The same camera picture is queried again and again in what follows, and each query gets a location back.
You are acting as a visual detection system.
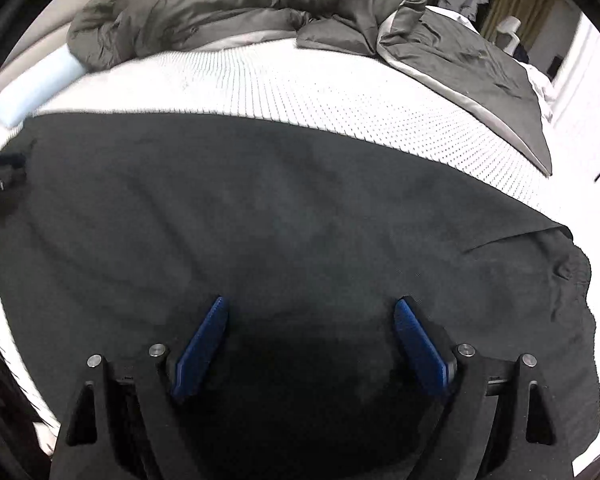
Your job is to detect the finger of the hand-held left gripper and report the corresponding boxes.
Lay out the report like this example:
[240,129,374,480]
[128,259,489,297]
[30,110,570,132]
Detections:
[0,152,29,200]

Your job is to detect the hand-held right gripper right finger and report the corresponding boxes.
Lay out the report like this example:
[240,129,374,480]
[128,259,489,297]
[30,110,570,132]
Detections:
[393,296,576,480]

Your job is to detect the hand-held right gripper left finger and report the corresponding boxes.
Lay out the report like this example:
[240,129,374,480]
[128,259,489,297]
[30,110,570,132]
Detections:
[50,296,230,480]

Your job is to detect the black pants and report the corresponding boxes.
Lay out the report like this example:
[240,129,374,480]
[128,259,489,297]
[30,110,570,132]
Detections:
[0,112,600,480]

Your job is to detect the light blue pillow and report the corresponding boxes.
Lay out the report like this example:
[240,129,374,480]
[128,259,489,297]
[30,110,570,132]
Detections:
[0,45,89,129]

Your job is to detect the beige padded headboard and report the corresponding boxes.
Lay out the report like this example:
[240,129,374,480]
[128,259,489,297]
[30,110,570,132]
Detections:
[0,0,148,93]

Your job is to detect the person's dark clothing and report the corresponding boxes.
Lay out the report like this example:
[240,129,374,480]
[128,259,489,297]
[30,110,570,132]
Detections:
[0,334,57,480]

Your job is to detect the white office chair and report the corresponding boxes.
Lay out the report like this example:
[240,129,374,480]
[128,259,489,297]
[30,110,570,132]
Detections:
[495,16,522,54]

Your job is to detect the olive striped curtain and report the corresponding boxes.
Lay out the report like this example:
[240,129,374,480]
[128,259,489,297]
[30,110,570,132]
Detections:
[480,0,567,52]

